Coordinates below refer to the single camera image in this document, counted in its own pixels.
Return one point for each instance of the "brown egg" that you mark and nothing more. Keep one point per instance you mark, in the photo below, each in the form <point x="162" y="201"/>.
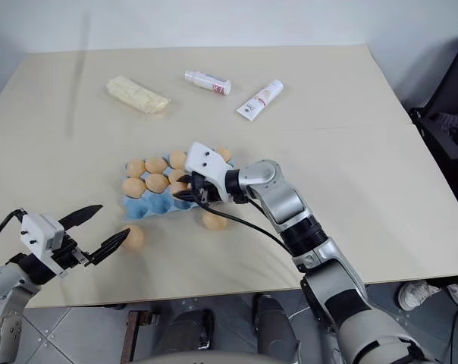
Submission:
<point x="214" y="221"/>
<point x="155" y="165"/>
<point x="177" y="187"/>
<point x="224" y="152"/>
<point x="135" y="238"/>
<point x="177" y="159"/>
<point x="175" y="175"/>
<point x="156" y="182"/>
<point x="135" y="167"/>
<point x="133" y="188"/>

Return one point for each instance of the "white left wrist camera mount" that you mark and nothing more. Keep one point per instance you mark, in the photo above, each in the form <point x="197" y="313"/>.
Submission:
<point x="39" y="227"/>

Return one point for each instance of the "white cream tube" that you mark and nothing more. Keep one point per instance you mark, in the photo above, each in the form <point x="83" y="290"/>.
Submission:
<point x="260" y="100"/>

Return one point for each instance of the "pale yellow wrapped bread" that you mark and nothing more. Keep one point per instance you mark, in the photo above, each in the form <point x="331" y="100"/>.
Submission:
<point x="136" y="95"/>

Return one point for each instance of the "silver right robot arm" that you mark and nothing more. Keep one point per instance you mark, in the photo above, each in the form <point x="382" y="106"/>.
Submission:
<point x="286" y="201"/>

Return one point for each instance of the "dark rounded robot leg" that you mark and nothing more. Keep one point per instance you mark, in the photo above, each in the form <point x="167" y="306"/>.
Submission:
<point x="274" y="330"/>
<point x="191" y="330"/>

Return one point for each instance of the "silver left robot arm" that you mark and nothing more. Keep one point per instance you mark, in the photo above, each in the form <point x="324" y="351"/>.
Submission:
<point x="4" y="290"/>

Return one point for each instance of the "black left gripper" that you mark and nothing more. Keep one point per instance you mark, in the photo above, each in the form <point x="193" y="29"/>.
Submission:
<point x="69" y="253"/>

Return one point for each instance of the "black chair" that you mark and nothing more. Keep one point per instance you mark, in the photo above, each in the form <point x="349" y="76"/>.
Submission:
<point x="449" y="95"/>

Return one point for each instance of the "small white red tube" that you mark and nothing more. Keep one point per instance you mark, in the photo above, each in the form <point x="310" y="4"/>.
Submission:
<point x="208" y="81"/>

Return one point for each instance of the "blue egg carton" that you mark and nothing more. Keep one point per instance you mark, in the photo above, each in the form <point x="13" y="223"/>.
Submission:
<point x="157" y="206"/>

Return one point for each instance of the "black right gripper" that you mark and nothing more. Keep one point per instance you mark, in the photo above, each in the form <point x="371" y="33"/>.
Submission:
<point x="208" y="193"/>

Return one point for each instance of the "rusty metal table bracket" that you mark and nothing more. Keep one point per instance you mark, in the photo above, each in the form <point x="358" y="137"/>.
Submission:
<point x="138" y="333"/>

